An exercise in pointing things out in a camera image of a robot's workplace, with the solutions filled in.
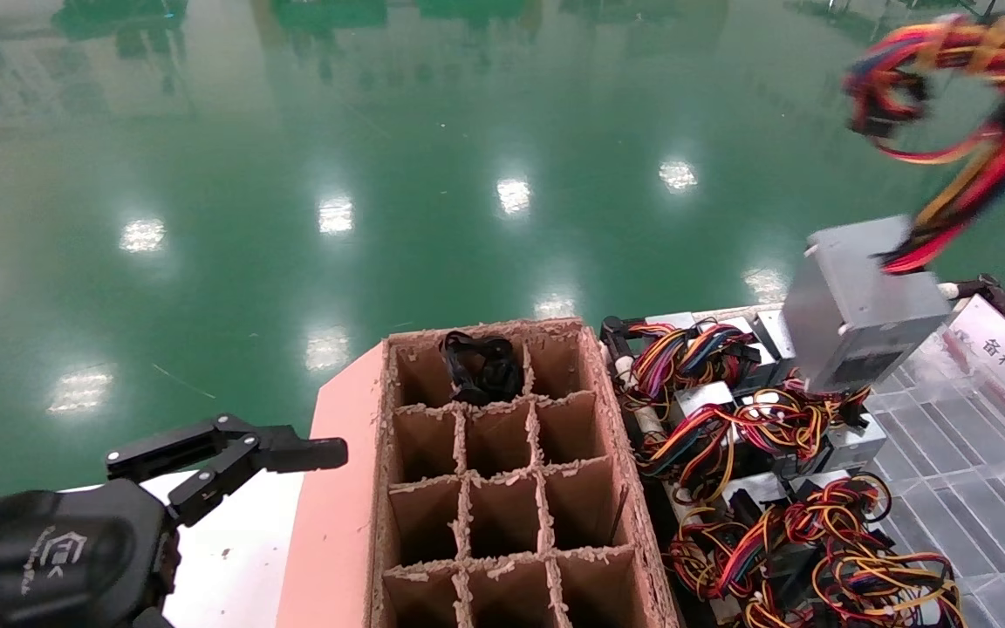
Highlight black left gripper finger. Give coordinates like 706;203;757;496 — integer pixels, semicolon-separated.
106;414;349;529

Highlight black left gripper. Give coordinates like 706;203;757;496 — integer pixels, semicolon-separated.
0;478;181;628

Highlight silver power supply colourful cables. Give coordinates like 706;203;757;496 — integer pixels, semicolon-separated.
803;471;966;628
667;475;817;628
780;13;1005;395
638;382;826;502
626;318;765;415
764;384;889;481
751;307;809;367

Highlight white printed label sign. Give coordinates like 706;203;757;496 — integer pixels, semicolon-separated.
943;295;1005;411

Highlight brown cardboard divider box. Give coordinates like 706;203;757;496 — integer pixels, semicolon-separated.
276;316;687;628

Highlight clear plastic compartment tray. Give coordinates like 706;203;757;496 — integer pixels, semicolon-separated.
869;323;1005;628

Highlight black cable bundle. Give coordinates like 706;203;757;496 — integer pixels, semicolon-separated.
439;330;526;408

